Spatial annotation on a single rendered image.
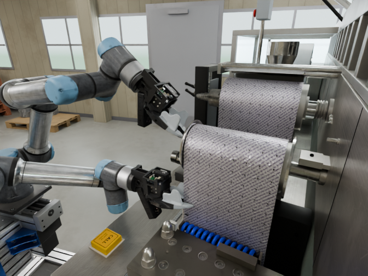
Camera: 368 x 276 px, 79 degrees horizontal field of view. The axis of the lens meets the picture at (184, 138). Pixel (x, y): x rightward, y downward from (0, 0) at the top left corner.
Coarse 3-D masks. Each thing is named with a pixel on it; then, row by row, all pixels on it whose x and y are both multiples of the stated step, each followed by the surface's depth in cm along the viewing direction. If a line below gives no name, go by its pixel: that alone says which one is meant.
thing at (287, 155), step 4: (288, 144) 50; (288, 148) 49; (288, 152) 48; (288, 156) 48; (284, 160) 48; (288, 160) 47; (284, 164) 47; (284, 168) 47; (284, 172) 47; (280, 176) 48; (284, 176) 47; (280, 180) 48; (280, 184) 49; (280, 188) 50
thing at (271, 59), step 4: (268, 56) 107; (272, 56) 105; (276, 56) 104; (280, 56) 103; (284, 56) 102; (288, 56) 102; (292, 56) 103; (296, 56) 105; (268, 60) 108; (272, 60) 106; (276, 60) 105; (280, 60) 104; (284, 60) 103; (288, 60) 103; (292, 60) 104; (288, 64) 105; (292, 64) 107
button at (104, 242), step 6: (102, 234) 75; (108, 234) 75; (114, 234) 75; (96, 240) 73; (102, 240) 73; (108, 240) 73; (114, 240) 73; (120, 240) 75; (96, 246) 72; (102, 246) 71; (108, 246) 71; (114, 246) 73; (102, 252) 71; (108, 252) 71
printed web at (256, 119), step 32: (224, 96) 73; (256, 96) 68; (288, 96) 64; (192, 128) 59; (224, 128) 59; (256, 128) 71; (288, 128) 66; (192, 160) 57; (224, 160) 53; (256, 160) 49
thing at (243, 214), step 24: (192, 192) 61; (216, 192) 57; (240, 192) 54; (264, 192) 50; (192, 216) 64; (216, 216) 60; (240, 216) 56; (264, 216) 52; (240, 240) 58; (264, 240) 55
